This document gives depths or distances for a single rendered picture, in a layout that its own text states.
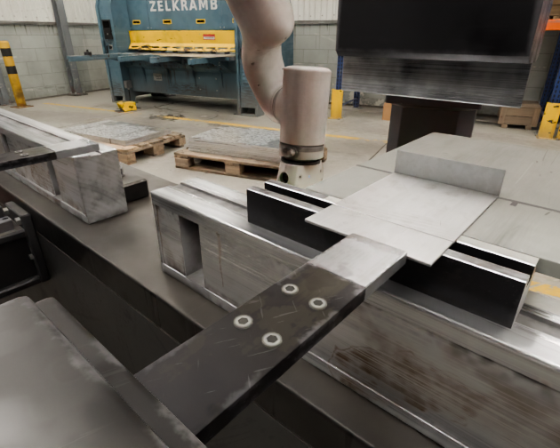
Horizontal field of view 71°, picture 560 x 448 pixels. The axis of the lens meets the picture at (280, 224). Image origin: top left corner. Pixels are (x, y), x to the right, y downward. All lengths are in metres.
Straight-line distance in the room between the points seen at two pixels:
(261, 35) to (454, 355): 0.53
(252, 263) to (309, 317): 0.16
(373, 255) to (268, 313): 0.07
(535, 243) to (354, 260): 0.12
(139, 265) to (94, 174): 0.16
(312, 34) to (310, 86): 6.54
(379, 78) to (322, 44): 6.92
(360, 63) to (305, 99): 0.44
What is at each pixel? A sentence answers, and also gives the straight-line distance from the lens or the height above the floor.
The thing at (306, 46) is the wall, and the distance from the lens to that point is 7.27.
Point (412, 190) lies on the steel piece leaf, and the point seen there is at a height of 1.00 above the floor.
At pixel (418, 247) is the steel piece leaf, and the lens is 0.24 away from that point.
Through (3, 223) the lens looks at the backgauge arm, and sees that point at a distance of 0.72.
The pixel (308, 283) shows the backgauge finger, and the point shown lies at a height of 1.01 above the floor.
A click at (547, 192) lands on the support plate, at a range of 0.37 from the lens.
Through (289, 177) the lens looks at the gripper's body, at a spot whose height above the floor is 0.88.
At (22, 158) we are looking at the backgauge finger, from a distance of 0.45.
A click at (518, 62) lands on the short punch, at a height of 1.10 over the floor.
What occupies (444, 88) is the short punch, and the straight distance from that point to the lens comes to 0.23.
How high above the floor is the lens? 1.11
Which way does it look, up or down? 26 degrees down
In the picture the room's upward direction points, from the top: straight up
